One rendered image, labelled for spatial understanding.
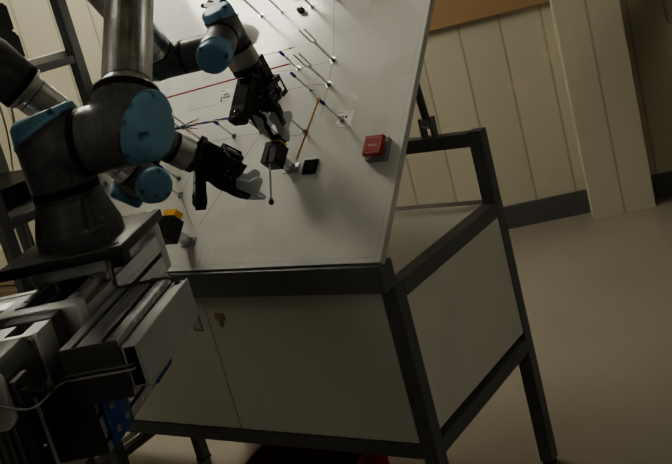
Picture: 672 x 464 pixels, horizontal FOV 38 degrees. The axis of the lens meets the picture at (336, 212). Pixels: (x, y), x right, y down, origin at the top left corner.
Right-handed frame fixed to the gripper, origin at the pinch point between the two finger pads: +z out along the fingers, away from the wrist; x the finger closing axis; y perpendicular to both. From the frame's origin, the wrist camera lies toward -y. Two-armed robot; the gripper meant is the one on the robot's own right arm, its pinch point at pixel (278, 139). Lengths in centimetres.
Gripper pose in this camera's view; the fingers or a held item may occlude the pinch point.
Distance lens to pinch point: 234.4
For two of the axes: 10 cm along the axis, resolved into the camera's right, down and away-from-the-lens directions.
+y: 4.3, -6.4, 6.3
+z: 4.0, 7.6, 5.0
